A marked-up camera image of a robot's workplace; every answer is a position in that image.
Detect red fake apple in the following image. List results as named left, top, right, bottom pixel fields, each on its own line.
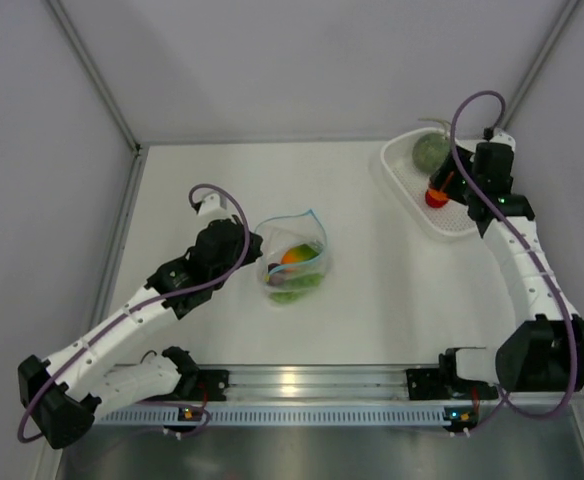
left=424, top=188, right=449, bottom=209

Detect green fake melon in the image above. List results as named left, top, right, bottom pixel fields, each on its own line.
left=412, top=118, right=451, bottom=175

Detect clear zip top bag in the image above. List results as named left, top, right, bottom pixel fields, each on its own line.
left=255, top=209, right=329, bottom=305

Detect orange fake carrot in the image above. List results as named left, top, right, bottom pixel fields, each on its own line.
left=429, top=171, right=455, bottom=192

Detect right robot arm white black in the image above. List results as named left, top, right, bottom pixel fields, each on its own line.
left=429, top=141, right=584, bottom=397

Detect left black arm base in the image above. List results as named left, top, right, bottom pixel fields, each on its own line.
left=148, top=368, right=230, bottom=403

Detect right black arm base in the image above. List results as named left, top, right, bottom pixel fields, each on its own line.
left=406, top=368, right=499, bottom=401

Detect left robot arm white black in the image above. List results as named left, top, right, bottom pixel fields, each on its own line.
left=17, top=214, right=262, bottom=449

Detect dark purple fake plum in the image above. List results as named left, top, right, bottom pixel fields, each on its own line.
left=265, top=263, right=294, bottom=288

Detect green orange fake mango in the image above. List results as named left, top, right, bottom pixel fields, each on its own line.
left=281, top=243, right=321, bottom=265

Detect green fake grapes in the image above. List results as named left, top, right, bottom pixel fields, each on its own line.
left=268, top=273, right=324, bottom=305

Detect white perforated plastic basket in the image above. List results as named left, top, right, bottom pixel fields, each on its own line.
left=379, top=126, right=488, bottom=240

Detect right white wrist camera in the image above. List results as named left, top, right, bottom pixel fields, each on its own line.
left=483, top=127, right=516, bottom=151

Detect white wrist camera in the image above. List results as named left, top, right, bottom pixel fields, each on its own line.
left=483, top=127, right=516, bottom=151
left=195, top=193, right=227, bottom=218

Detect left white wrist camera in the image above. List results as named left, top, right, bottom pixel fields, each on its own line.
left=195, top=193, right=227, bottom=218

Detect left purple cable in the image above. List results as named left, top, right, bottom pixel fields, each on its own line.
left=17, top=183, right=251, bottom=444

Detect purple cable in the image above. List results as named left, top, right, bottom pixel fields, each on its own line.
left=450, top=89, right=581, bottom=436
left=17, top=183, right=251, bottom=444

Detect aluminium mounting rail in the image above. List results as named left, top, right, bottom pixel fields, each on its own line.
left=91, top=362, right=584, bottom=407

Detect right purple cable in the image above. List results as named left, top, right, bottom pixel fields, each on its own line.
left=450, top=89, right=581, bottom=436

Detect white slotted cable duct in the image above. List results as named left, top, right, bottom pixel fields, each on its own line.
left=96, top=404, right=476, bottom=427

